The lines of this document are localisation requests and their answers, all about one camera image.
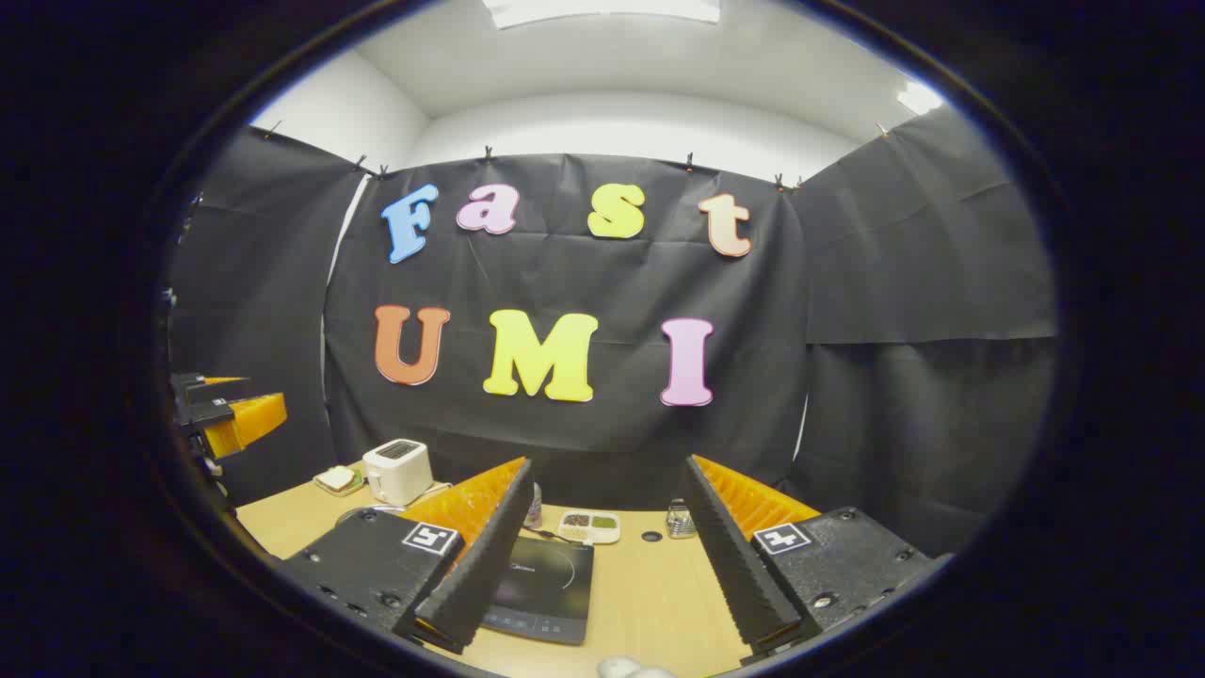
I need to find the black induction cooktop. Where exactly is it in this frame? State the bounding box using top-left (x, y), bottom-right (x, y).
top-left (480, 535), bottom-right (595, 646)

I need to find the white divided bean dish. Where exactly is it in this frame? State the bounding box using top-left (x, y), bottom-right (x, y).
top-left (558, 509), bottom-right (621, 545)

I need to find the white toaster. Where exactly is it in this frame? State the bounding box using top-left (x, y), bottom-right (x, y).
top-left (362, 439), bottom-right (434, 507)

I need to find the small pale green tray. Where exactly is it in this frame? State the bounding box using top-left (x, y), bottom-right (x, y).
top-left (313, 465), bottom-right (364, 498)

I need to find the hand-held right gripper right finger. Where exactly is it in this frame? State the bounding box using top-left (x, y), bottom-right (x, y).
top-left (680, 455), bottom-right (935, 657)

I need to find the ceiling light panel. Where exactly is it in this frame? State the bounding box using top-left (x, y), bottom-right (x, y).
top-left (482, 0), bottom-right (722, 29)
top-left (896, 81), bottom-right (945, 116)

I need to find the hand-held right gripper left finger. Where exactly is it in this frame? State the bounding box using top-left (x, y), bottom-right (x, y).
top-left (282, 457), bottom-right (535, 655)

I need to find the stainless steel pot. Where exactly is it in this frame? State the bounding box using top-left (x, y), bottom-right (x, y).
top-left (335, 504), bottom-right (408, 530)

